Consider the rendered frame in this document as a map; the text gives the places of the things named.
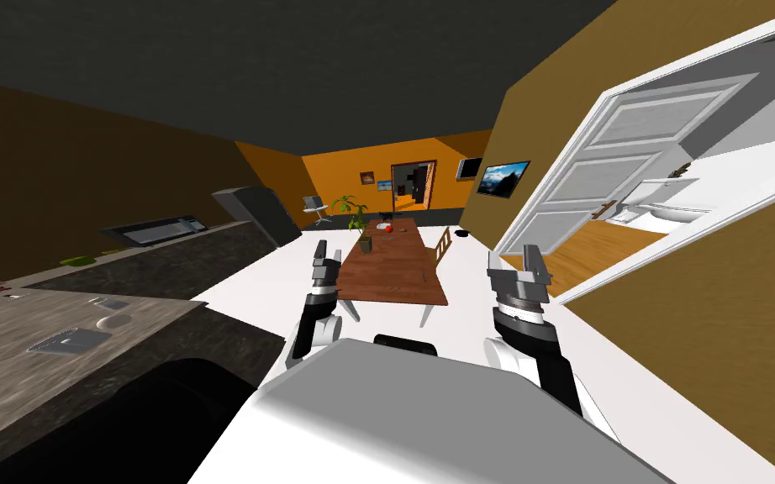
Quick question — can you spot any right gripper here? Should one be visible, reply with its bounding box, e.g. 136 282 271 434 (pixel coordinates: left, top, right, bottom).
487 245 554 317

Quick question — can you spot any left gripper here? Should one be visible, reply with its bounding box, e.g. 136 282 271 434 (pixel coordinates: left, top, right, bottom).
309 239 344 292

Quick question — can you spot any white office chair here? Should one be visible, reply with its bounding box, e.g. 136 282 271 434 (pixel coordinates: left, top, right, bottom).
302 194 334 227

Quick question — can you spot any brown wooden dining table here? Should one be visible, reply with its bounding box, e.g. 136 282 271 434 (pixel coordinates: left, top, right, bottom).
331 194 450 329

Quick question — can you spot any dark grey refrigerator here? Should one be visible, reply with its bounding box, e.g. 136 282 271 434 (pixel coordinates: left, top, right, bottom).
211 186 304 249

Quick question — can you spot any wooden chair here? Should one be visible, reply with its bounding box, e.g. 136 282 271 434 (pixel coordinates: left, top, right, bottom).
427 227 455 267

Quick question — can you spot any white panelled door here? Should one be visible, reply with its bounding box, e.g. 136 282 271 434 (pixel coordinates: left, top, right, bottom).
494 73 760 257

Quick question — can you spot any white toilet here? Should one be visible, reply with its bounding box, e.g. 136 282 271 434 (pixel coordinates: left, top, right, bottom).
605 177 713 234

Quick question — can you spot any grey microwave oven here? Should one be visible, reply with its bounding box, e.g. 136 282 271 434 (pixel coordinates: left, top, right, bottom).
98 214 209 249

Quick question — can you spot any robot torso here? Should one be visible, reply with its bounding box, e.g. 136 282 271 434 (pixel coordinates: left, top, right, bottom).
188 334 672 484

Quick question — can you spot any grey flat tray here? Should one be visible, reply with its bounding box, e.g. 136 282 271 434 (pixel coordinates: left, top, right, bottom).
27 326 113 356

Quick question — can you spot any landscape picture on wall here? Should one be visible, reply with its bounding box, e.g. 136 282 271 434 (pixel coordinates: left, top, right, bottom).
476 160 533 200

